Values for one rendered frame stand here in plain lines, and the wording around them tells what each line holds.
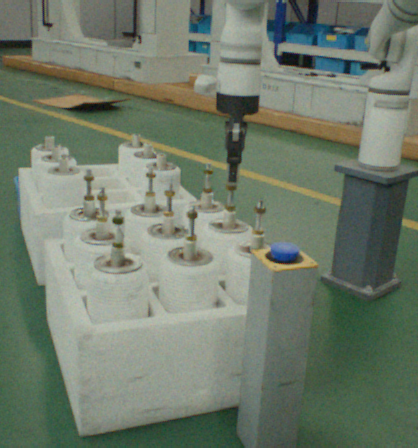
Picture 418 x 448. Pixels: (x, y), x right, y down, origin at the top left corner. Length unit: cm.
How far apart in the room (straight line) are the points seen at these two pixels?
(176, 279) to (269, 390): 22
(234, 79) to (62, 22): 458
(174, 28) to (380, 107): 319
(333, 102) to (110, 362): 256
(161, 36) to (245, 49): 340
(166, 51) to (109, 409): 367
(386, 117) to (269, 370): 73
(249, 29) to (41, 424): 71
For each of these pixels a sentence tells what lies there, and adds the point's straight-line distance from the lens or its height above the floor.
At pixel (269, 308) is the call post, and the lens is 85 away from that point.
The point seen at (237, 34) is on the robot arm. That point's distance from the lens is 105.
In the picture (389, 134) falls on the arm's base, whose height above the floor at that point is 38.
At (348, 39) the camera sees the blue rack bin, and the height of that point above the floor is 36.
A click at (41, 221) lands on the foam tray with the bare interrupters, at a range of 144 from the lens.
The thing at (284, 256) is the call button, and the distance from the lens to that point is 85.
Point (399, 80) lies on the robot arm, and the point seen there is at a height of 50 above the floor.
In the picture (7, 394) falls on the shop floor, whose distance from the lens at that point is 114.
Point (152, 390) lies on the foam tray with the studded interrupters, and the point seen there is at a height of 6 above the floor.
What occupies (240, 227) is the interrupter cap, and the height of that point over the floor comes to 25.
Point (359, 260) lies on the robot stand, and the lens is 150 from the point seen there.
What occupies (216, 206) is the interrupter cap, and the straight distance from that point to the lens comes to 125.
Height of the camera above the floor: 64
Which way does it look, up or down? 20 degrees down
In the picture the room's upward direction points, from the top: 3 degrees clockwise
